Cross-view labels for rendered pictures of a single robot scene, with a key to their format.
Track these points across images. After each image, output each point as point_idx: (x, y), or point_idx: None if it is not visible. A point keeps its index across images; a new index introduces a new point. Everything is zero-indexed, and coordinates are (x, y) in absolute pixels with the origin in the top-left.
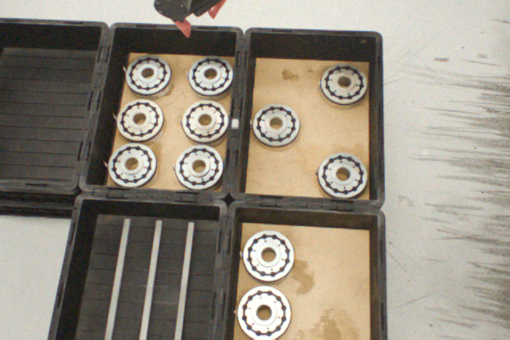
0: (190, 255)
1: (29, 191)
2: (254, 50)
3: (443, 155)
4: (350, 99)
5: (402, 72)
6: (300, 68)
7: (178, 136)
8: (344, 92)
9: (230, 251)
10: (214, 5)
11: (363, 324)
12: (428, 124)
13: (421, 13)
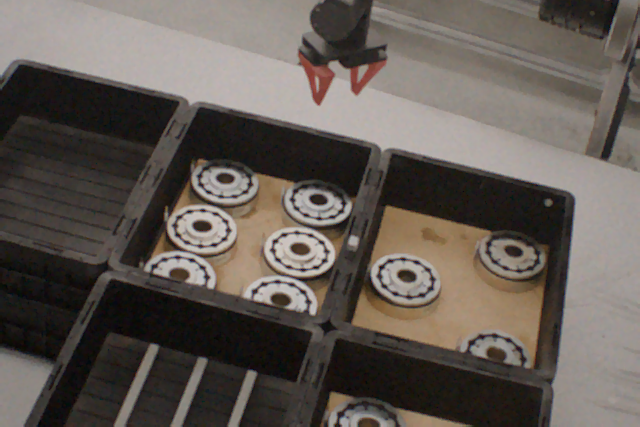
0: (243, 411)
1: (33, 257)
2: (387, 190)
3: (639, 409)
4: (519, 274)
5: (591, 297)
6: (450, 232)
7: (250, 268)
8: (512, 264)
9: (319, 385)
10: (370, 63)
11: None
12: (621, 367)
13: (626, 236)
